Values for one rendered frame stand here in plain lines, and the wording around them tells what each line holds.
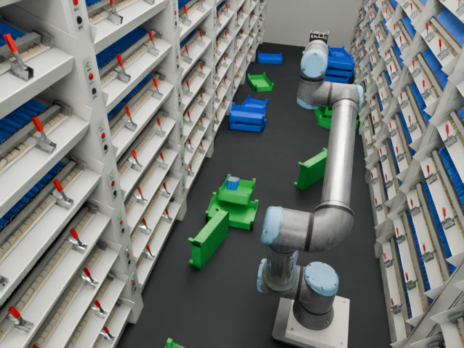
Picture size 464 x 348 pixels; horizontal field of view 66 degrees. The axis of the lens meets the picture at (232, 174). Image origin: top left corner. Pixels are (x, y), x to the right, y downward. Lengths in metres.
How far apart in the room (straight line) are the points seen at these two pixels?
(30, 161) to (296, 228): 0.71
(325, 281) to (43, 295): 1.05
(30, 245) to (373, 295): 1.66
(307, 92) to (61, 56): 0.83
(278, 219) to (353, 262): 1.22
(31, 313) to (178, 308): 0.91
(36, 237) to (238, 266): 1.25
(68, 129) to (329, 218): 0.76
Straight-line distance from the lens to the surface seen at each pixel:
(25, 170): 0.95
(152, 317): 1.90
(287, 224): 1.04
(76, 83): 1.06
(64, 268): 1.21
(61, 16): 1.00
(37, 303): 1.16
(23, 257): 1.02
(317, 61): 1.34
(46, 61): 0.98
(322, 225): 1.05
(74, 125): 1.08
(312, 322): 1.75
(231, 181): 2.41
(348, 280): 2.13
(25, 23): 1.07
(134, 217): 1.58
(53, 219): 1.08
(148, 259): 1.90
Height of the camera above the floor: 1.63
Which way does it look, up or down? 38 degrees down
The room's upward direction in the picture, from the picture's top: 3 degrees clockwise
